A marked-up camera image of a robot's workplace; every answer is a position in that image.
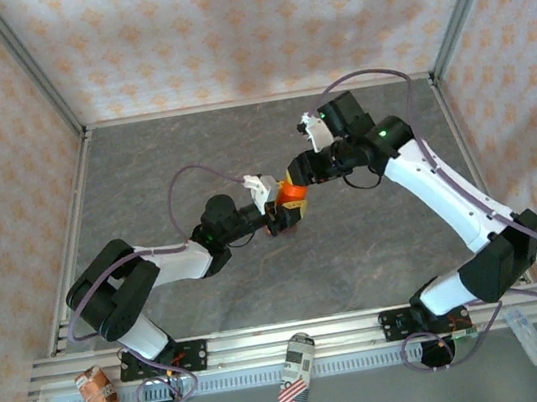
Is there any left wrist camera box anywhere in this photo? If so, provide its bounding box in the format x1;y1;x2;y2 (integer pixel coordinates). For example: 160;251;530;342
242;171;283;219

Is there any orange pill bottle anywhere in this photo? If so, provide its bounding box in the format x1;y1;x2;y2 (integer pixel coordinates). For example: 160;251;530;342
275;174;312;211

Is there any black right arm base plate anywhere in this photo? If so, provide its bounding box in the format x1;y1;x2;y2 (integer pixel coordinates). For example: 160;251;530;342
376;298;474;345

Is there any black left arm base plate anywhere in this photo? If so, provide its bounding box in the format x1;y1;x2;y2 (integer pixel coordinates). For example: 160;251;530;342
117;338;211;385

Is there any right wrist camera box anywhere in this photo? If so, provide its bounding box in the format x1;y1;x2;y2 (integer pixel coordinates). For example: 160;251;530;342
294;108;339;155

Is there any clear plastic package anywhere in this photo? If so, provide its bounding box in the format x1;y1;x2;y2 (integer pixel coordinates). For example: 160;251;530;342
504;305;537;371

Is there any aluminium side rail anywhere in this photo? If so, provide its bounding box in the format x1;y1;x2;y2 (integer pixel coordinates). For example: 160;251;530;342
426;67;534;295
16;128;125;359

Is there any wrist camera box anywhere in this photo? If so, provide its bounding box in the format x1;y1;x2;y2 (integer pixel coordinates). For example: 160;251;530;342
242;171;283;219
294;108;339;155

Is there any wide aluminium frame rail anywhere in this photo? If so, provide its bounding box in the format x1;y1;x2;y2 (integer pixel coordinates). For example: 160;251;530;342
21;282;537;402

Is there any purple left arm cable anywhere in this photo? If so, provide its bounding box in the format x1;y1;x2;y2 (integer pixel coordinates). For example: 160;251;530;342
43;156;291;402

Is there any thin aluminium frame rail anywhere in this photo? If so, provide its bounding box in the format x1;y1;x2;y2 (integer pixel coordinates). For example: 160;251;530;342
82;69;436;133

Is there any flag print can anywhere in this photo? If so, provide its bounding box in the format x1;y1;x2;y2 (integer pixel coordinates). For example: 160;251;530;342
268;330;325;402

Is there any small green circuit board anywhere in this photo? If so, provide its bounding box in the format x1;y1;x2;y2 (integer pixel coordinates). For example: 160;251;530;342
448;324;480;341

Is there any grey slotted cable duct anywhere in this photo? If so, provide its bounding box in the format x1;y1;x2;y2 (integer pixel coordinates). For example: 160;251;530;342
47;327;527;402

